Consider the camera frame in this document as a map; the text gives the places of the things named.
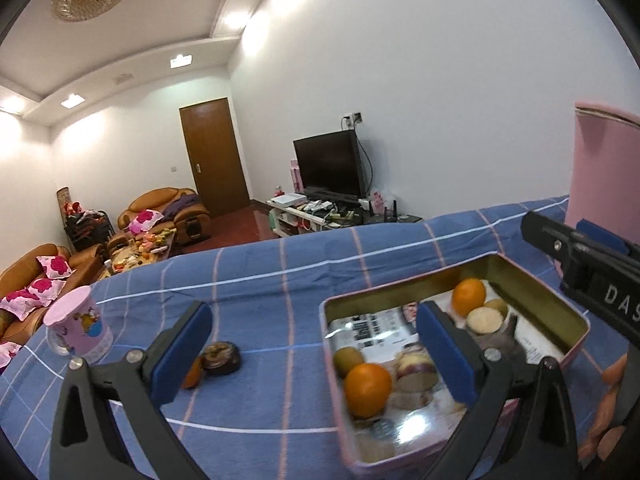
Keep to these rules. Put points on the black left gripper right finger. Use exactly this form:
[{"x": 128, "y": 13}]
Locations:
[{"x": 541, "y": 443}]

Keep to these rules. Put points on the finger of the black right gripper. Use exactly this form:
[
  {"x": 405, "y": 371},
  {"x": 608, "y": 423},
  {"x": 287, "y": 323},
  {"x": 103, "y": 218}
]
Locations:
[
  {"x": 555, "y": 242},
  {"x": 602, "y": 236}
]

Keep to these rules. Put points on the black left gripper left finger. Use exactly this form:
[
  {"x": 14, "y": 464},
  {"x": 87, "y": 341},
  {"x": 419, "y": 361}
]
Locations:
[{"x": 86, "y": 442}]

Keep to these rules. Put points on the small orange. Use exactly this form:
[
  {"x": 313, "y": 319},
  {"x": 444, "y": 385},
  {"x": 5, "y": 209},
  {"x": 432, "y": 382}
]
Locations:
[
  {"x": 468, "y": 295},
  {"x": 194, "y": 375}
]

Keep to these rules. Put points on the brown kiwi fruit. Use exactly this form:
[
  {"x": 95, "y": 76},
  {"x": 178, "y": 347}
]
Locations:
[
  {"x": 345, "y": 359},
  {"x": 499, "y": 305}
]

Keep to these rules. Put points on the small orange front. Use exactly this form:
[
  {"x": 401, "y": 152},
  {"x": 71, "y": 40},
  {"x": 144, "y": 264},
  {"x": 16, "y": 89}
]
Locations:
[{"x": 468, "y": 295}]

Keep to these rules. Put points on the dark mangosteen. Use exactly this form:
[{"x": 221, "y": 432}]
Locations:
[{"x": 221, "y": 358}]

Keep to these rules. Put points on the large orange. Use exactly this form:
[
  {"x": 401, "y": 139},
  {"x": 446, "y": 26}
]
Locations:
[{"x": 367, "y": 388}]

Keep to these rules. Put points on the dark wrinkled passion fruit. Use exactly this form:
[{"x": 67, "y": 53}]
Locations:
[{"x": 373, "y": 449}]

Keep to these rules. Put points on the right hand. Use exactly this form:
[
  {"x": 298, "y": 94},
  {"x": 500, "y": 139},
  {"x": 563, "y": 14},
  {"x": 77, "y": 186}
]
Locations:
[{"x": 604, "y": 434}]

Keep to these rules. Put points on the pink tin lid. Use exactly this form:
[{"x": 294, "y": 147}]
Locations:
[{"x": 604, "y": 188}]

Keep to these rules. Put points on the pink cartoon mug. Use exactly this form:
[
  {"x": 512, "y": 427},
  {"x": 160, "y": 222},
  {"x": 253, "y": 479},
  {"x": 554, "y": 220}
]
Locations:
[{"x": 75, "y": 327}]

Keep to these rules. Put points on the blue plaid tablecloth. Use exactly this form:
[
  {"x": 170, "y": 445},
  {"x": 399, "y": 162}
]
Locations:
[{"x": 274, "y": 417}]

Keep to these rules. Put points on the pink tin box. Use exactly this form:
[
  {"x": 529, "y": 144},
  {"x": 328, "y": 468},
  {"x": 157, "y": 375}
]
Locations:
[{"x": 381, "y": 323}]

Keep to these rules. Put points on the brown leather sofa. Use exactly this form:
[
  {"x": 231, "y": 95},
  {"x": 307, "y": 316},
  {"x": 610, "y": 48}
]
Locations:
[{"x": 35, "y": 281}]

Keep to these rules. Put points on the cluttered coffee table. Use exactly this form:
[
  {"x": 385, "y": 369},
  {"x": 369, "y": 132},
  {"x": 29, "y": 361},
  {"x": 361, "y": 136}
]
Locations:
[{"x": 127, "y": 252}]

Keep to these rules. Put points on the brown leather armchair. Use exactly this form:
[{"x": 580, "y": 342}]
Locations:
[{"x": 180, "y": 208}]

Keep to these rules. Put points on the black television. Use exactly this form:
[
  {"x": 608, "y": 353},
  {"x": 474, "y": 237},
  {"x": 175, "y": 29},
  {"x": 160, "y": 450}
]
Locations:
[{"x": 330, "y": 163}]

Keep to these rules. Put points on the white tv stand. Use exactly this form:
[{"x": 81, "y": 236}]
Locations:
[{"x": 292, "y": 214}]

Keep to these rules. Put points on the brown wooden door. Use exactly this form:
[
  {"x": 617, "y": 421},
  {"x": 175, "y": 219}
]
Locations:
[{"x": 214, "y": 156}]

